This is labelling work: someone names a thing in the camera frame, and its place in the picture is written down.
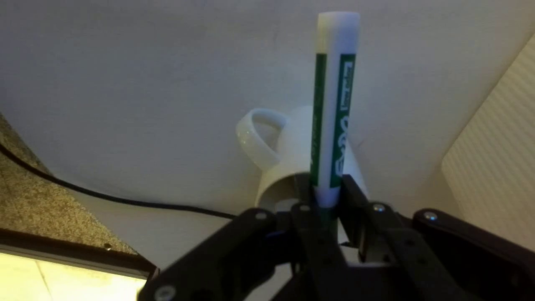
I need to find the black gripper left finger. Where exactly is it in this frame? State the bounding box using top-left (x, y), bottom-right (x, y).
top-left (137, 172), bottom-right (341, 301)

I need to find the green Expo marker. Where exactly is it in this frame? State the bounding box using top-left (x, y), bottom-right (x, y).
top-left (311, 11), bottom-right (359, 209)

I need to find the white plastic basket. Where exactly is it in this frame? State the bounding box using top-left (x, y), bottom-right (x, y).
top-left (441, 36), bottom-right (535, 250)

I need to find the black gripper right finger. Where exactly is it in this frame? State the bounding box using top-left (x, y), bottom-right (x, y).
top-left (338, 175), bottom-right (535, 301)

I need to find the white ceramic mug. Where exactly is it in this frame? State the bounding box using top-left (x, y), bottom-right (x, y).
top-left (234, 105), bottom-right (370, 214)

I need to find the black cable on table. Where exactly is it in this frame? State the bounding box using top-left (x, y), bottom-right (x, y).
top-left (0, 142), bottom-right (239, 220)

